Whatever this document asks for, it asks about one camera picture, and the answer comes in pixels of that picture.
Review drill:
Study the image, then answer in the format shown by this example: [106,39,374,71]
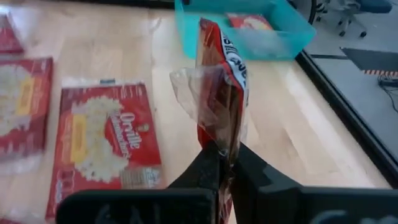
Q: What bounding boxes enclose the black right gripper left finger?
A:
[55,141,220,224]

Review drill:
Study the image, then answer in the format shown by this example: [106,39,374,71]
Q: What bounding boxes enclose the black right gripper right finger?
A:
[229,142,398,224]

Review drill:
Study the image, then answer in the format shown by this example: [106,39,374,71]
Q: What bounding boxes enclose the red Orville popcorn bag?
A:
[226,12,274,31]
[169,17,249,224]
[0,57,53,175]
[45,77,165,223]
[0,14,25,54]

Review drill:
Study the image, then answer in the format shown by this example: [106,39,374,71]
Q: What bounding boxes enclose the black mat hazard stripes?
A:
[340,47,398,78]

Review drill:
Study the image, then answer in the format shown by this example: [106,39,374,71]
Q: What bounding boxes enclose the teal plastic basket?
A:
[174,0,317,62]

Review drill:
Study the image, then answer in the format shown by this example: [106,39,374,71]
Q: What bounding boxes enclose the blue office chair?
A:
[309,0,394,39]

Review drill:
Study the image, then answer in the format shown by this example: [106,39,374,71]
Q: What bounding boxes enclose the black floor cable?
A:
[377,74,398,113]

